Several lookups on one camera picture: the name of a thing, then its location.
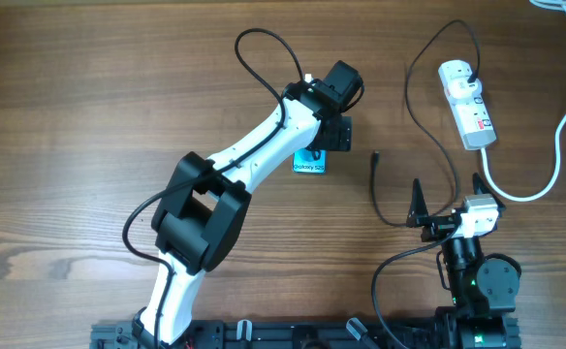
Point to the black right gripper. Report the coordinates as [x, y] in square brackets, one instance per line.
[419, 216]

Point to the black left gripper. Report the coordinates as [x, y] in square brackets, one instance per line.
[339, 136]

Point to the blue Samsung Galaxy smartphone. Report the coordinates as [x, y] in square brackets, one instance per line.
[310, 162]

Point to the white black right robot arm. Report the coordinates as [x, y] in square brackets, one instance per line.
[483, 286]

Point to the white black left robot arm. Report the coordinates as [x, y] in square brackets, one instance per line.
[201, 212]

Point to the white charger plug adapter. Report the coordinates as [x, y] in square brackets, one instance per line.
[461, 90]

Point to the white power strip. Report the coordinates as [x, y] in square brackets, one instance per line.
[472, 118]

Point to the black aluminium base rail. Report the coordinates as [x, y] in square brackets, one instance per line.
[427, 333]

